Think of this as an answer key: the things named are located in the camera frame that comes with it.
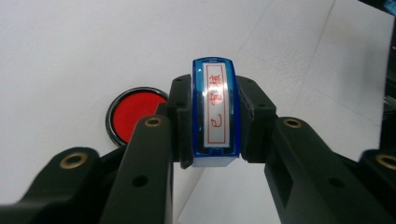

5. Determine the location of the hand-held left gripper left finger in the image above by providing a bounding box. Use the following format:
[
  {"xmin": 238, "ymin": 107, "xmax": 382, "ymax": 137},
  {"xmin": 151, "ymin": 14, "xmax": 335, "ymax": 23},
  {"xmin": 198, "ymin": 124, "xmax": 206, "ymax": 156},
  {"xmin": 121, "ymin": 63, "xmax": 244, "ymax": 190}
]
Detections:
[{"xmin": 106, "ymin": 74, "xmax": 194, "ymax": 224}]

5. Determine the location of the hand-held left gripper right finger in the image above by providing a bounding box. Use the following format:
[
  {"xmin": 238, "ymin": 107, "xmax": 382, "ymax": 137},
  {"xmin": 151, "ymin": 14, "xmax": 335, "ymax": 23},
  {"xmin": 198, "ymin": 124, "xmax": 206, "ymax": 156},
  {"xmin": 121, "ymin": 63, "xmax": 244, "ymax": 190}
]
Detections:
[{"xmin": 234, "ymin": 75, "xmax": 394, "ymax": 224}]

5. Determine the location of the round red ink pad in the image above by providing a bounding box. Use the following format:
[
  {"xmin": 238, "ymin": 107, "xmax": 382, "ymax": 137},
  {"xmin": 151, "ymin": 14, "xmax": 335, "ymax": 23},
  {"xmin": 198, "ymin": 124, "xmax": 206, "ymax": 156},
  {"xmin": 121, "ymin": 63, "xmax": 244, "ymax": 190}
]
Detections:
[{"xmin": 105, "ymin": 86, "xmax": 169, "ymax": 147}]

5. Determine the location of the blue stamp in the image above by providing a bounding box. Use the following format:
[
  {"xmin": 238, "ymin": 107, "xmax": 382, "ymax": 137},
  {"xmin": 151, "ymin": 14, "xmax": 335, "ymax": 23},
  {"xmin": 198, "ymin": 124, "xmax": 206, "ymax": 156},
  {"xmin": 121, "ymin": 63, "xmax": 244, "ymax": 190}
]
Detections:
[{"xmin": 191, "ymin": 56, "xmax": 242, "ymax": 169}]

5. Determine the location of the white table cover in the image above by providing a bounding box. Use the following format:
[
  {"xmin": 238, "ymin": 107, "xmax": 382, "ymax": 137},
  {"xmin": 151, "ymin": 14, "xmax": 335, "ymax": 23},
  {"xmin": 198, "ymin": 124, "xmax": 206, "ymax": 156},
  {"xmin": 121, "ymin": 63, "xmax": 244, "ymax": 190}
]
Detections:
[{"xmin": 0, "ymin": 0, "xmax": 396, "ymax": 224}]

